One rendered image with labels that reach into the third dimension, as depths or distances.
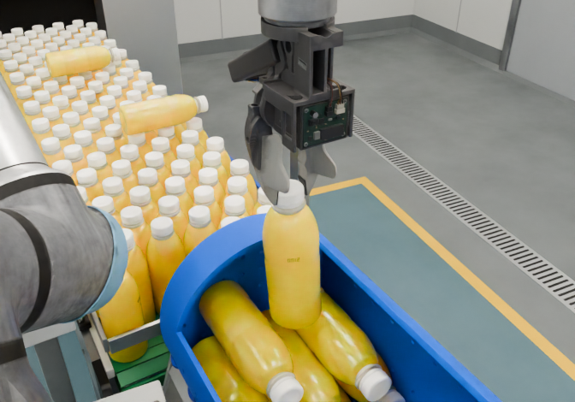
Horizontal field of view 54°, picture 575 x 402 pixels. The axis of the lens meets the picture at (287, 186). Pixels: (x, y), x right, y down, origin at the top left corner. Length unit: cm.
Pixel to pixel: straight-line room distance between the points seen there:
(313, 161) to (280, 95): 13
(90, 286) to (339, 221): 243
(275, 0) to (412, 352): 50
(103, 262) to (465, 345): 195
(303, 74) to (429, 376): 45
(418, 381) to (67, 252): 49
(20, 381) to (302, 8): 37
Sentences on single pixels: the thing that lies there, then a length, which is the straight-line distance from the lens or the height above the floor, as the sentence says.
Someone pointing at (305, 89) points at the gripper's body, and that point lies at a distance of 53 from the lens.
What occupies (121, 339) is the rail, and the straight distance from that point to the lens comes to 101.
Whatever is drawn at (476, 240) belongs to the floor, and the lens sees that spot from 295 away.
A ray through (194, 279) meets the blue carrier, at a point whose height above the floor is 120.
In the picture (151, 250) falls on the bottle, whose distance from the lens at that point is 104.
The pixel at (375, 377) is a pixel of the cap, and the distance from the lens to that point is 73.
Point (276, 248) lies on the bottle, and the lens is 67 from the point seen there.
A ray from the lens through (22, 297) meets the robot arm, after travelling 51.
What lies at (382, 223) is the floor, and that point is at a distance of 295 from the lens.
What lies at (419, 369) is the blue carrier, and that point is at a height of 108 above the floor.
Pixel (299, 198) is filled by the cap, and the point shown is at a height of 133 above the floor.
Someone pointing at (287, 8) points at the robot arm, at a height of 156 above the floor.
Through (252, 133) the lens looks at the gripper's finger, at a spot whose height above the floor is 142.
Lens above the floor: 168
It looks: 31 degrees down
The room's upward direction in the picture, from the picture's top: straight up
